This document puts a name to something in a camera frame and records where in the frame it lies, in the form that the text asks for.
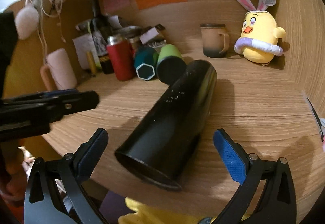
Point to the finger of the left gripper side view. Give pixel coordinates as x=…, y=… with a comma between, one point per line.
x=31, y=115

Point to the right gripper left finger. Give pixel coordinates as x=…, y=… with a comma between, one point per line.
x=43, y=203

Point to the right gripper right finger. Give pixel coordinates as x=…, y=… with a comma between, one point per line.
x=277, y=203

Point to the black thermos tumbler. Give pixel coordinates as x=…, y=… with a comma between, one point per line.
x=160, y=147

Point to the teal hexagonal cup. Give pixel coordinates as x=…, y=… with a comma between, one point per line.
x=145, y=62

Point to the yellow tube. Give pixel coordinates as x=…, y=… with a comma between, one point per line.
x=91, y=63

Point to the black pen with pink charm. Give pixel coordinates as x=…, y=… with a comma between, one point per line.
x=319, y=122

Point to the yellow cartoon cloth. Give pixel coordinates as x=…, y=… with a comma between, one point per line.
x=143, y=213

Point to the white paper note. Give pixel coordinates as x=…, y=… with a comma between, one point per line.
x=83, y=44

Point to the white fluffy earmuffs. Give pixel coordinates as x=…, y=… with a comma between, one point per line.
x=28, y=18

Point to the red thermos bottle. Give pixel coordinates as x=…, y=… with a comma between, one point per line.
x=121, y=57

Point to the dark wine bottle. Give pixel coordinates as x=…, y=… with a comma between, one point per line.
x=101, y=30

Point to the yellow chick plush toy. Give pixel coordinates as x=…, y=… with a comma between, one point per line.
x=260, y=33

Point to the green thermos tumbler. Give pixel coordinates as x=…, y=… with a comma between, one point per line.
x=171, y=65

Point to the beige lidded mug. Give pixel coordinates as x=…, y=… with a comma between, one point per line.
x=215, y=39

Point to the pink sticky note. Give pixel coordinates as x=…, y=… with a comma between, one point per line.
x=111, y=6

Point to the small white box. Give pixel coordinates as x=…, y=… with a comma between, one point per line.
x=151, y=35

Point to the white bowl of trinkets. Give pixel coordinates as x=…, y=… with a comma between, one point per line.
x=157, y=44

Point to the pink handled bottle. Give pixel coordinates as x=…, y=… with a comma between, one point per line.
x=57, y=72

